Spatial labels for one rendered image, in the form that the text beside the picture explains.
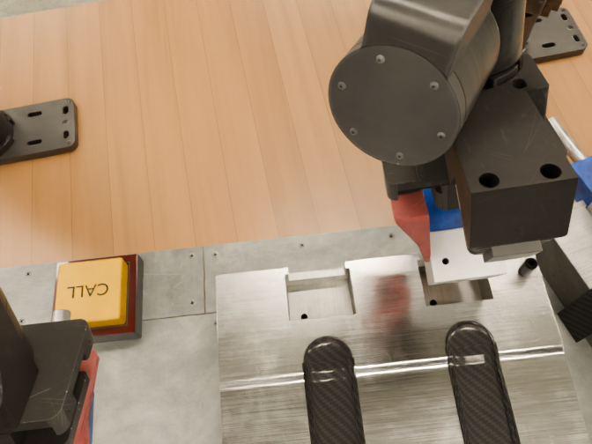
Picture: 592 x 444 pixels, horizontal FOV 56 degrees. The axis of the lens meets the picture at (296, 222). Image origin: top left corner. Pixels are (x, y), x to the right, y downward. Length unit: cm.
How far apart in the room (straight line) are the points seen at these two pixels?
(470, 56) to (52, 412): 24
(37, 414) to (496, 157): 24
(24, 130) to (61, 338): 41
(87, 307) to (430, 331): 30
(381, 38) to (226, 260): 38
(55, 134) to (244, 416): 40
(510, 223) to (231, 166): 41
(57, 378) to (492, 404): 30
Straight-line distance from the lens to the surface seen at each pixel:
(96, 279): 55
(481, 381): 46
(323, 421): 44
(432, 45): 21
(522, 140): 27
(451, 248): 41
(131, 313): 55
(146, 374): 55
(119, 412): 55
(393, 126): 24
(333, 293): 48
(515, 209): 26
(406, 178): 33
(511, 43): 31
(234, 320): 45
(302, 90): 68
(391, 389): 44
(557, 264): 56
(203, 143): 64
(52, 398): 31
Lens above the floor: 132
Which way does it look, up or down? 63 degrees down
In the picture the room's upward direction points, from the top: 5 degrees counter-clockwise
